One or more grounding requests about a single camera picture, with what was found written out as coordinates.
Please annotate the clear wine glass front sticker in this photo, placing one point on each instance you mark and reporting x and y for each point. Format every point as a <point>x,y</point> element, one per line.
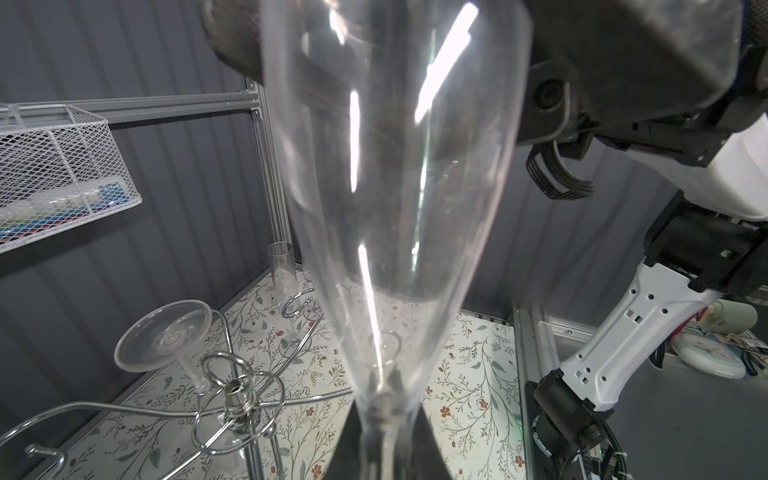
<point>283,274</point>

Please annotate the white mesh wall basket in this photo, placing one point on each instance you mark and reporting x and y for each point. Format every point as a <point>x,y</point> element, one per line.
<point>54,145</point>

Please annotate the chrome wine glass rack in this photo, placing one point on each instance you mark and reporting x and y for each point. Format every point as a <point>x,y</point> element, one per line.
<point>242,408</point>

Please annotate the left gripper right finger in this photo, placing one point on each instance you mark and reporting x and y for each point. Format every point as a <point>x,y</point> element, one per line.
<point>422,457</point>

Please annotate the items in white basket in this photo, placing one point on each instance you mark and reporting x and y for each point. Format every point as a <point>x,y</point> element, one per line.
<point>50,208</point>

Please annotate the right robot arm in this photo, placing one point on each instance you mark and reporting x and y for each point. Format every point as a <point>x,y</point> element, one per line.
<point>605,160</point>

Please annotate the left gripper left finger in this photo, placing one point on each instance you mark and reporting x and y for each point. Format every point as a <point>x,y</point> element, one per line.
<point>354,455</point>

